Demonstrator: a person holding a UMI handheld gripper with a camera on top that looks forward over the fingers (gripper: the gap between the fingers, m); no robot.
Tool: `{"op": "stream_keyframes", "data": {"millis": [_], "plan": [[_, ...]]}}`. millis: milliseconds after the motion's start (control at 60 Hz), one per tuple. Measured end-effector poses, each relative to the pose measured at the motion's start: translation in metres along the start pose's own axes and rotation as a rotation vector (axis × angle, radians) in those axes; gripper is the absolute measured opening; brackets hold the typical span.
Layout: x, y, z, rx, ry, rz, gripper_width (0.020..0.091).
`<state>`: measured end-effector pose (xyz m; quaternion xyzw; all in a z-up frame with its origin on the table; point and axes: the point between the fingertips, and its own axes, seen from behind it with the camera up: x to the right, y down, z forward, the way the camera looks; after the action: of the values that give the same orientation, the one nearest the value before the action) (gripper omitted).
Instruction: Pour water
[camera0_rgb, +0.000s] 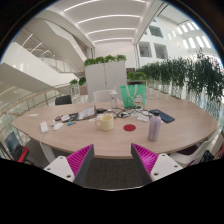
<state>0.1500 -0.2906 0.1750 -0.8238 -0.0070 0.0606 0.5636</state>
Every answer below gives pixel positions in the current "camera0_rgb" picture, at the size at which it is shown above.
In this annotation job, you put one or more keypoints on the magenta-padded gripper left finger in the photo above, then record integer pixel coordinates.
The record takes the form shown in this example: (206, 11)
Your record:
(59, 165)

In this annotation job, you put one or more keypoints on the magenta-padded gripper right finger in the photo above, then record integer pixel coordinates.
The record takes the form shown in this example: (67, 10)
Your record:
(164, 164)

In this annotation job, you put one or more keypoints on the purple drink bottle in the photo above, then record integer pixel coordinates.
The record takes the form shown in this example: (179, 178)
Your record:
(154, 128)

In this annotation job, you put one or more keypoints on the white chair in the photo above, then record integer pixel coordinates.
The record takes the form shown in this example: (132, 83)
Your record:
(195, 154)
(101, 96)

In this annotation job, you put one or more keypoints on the white computer mouse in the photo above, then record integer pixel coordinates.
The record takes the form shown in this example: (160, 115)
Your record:
(57, 126)

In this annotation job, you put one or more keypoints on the white power strip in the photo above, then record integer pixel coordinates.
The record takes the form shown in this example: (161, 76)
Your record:
(44, 127)

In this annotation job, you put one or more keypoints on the red and black chair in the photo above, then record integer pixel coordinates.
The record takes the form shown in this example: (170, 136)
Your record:
(18, 154)

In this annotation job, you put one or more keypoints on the small teal stick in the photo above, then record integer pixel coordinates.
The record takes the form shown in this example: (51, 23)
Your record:
(71, 123)

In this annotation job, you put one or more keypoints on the dark blue keyboard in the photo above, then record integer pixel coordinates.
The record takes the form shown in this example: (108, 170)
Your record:
(163, 116)

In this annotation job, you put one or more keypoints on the flat round red coaster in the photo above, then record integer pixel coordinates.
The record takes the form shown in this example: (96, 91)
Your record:
(129, 127)

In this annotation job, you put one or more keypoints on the white printed card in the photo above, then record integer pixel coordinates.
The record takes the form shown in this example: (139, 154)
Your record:
(143, 118)

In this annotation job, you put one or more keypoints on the white paper slip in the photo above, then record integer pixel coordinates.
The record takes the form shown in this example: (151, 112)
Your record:
(33, 115)

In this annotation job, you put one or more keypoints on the open booklet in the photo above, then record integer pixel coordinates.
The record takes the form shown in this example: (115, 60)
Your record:
(85, 112)

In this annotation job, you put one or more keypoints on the cream yellow mug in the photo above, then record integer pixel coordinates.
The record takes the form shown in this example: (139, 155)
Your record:
(106, 123)

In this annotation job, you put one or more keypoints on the green tote bag, cat print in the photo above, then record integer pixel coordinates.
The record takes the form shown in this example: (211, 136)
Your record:
(130, 96)

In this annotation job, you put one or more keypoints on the clear shaker bottle, white lid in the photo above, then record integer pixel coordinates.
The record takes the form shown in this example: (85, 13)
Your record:
(114, 100)

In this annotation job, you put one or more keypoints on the brown planter with plants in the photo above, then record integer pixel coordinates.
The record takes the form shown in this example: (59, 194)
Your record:
(82, 87)

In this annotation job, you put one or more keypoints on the row of green plants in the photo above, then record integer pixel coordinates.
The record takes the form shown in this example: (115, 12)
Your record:
(196, 80)

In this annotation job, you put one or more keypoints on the white cabinet topped with plants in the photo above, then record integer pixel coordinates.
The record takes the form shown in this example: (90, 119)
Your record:
(106, 80)

